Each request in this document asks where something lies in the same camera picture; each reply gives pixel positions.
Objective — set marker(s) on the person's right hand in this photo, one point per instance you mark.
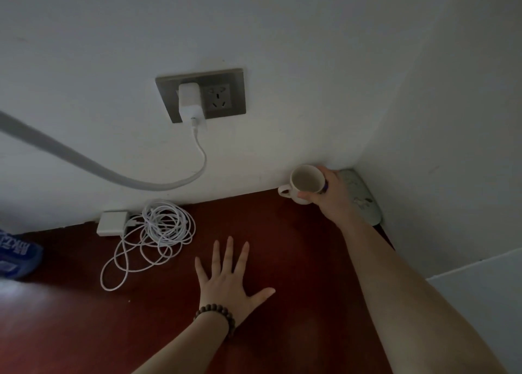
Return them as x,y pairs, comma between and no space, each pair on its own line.
336,200

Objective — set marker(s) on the person's left hand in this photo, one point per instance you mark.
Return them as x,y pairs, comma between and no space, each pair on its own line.
226,288

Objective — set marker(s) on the pale green glasses case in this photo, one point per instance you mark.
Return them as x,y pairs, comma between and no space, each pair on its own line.
367,206

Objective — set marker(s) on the white mug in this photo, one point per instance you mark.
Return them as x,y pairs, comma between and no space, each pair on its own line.
306,180

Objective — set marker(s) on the white charger adapter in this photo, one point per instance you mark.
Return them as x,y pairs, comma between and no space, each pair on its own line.
112,222

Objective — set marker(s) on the person's right forearm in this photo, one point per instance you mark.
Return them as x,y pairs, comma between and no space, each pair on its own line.
408,304

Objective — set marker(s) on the person's left forearm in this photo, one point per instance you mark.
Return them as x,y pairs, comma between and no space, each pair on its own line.
183,349

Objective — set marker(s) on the red wooden desk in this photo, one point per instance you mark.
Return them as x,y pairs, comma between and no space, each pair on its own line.
306,284

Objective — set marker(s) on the white plugged charger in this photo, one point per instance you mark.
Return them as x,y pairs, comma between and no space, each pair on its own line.
189,100

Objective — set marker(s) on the blue capped water bottle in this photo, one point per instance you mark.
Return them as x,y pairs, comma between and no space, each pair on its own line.
18,255

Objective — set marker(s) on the grey wall socket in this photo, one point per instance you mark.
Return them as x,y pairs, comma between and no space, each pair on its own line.
228,92

